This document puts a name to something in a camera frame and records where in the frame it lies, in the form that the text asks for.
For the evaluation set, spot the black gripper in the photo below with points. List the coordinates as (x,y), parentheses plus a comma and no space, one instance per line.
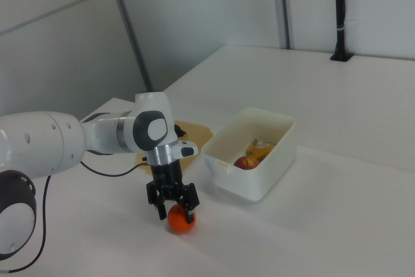
(167,176)

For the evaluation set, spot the orange fruit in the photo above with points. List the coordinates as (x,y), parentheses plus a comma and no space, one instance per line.
(178,223)

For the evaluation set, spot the red apple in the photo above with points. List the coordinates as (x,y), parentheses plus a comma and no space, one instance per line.
(244,162)

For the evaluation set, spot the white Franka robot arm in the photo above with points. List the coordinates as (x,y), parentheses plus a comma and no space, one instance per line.
(48,140)

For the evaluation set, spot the white plastic container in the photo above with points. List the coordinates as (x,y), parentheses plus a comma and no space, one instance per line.
(246,186)

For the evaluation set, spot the tan plastic container lid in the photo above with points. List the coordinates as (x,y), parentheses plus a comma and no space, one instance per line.
(197,134)

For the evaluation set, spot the small yellow C-clamp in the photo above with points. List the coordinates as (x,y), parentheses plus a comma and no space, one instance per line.
(259,152)

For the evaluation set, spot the black pole with base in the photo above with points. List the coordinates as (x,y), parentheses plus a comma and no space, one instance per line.
(339,14)

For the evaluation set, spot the grey partition post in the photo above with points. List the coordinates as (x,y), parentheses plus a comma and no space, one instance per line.
(282,4)
(129,27)

